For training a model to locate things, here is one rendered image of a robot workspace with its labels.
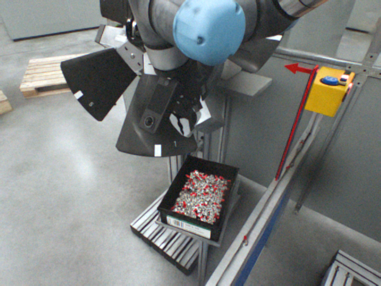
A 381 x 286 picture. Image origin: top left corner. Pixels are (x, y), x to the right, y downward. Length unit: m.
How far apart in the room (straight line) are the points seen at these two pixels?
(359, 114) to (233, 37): 1.12
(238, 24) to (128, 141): 0.45
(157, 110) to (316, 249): 1.44
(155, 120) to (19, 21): 5.66
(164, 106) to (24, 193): 1.80
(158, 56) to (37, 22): 5.70
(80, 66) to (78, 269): 1.14
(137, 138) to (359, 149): 1.14
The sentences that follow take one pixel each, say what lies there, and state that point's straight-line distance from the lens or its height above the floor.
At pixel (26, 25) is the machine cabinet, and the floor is 0.26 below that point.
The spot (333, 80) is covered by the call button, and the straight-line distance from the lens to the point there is 0.83.
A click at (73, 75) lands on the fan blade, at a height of 1.06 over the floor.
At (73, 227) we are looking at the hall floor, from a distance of 1.78.
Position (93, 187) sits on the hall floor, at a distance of 1.95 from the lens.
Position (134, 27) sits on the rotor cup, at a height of 1.21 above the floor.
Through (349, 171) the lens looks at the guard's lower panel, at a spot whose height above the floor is 0.45.
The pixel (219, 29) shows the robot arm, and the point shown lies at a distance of 0.29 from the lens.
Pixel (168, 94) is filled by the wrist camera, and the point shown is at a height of 1.17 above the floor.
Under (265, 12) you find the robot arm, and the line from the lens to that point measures 0.37.
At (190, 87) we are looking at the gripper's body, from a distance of 0.49.
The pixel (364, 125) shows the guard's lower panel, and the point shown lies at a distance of 1.40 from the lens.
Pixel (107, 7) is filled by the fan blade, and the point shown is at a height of 1.22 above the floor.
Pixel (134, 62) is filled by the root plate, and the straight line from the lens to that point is 0.80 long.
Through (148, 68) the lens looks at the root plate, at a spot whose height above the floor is 1.12.
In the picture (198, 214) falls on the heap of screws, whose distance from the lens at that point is 0.65.
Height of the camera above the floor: 1.37
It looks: 40 degrees down
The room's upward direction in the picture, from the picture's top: straight up
